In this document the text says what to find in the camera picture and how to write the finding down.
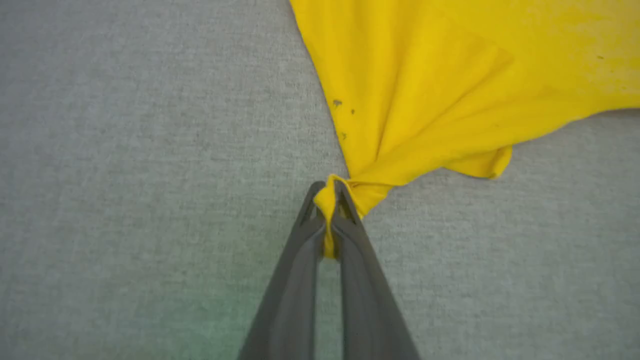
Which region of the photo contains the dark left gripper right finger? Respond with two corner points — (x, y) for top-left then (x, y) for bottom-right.
(332, 180), (422, 360)

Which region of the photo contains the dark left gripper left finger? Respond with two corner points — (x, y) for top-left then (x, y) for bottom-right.
(236, 181), (327, 360)

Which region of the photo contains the yellow bear print garment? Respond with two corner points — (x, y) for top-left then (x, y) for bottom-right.
(288, 0), (640, 260)

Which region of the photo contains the grey fabric sofa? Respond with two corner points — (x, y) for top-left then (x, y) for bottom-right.
(0, 0), (640, 360)

